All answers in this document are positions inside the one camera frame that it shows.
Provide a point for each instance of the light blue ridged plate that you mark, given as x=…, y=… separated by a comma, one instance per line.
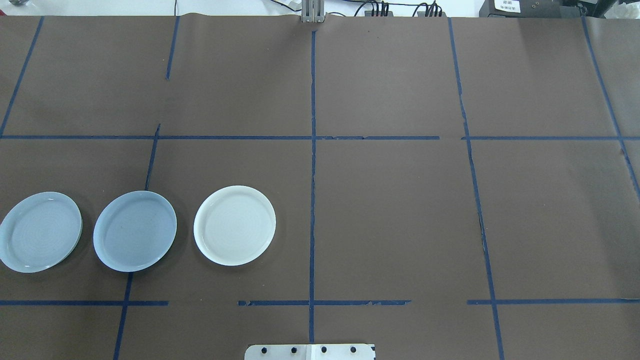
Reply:
x=40, y=232

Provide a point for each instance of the black box with white label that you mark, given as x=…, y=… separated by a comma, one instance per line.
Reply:
x=545, y=11

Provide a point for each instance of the black orange connector box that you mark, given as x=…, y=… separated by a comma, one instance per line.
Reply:
x=431, y=11
x=377, y=11

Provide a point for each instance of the white pedestal with base plate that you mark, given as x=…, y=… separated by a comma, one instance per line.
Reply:
x=310, y=353

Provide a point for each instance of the aluminium frame post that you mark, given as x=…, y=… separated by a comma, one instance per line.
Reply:
x=313, y=12

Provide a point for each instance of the white plate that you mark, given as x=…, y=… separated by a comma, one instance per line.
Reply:
x=235, y=225

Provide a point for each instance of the blue smooth plate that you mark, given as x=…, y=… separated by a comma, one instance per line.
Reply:
x=135, y=231

